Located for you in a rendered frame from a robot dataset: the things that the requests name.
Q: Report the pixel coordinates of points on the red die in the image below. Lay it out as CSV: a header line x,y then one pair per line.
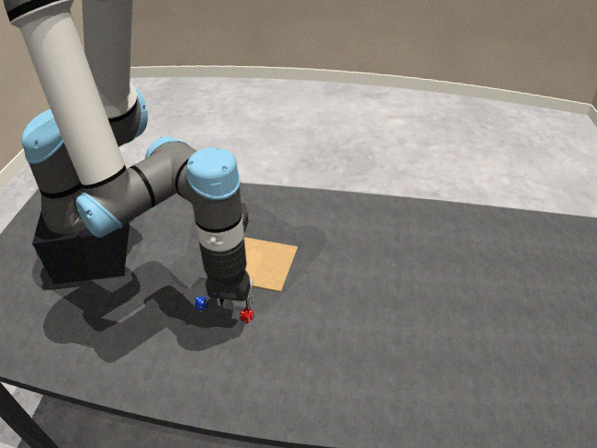
x,y
246,315

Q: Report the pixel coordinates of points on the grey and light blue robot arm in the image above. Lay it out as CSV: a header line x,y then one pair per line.
x,y
86,96

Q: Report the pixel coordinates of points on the blue die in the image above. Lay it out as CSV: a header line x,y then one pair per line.
x,y
201,303

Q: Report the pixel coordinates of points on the tan square mat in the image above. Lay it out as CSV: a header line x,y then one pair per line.
x,y
268,263

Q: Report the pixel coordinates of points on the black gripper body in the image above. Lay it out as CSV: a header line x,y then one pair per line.
x,y
225,263

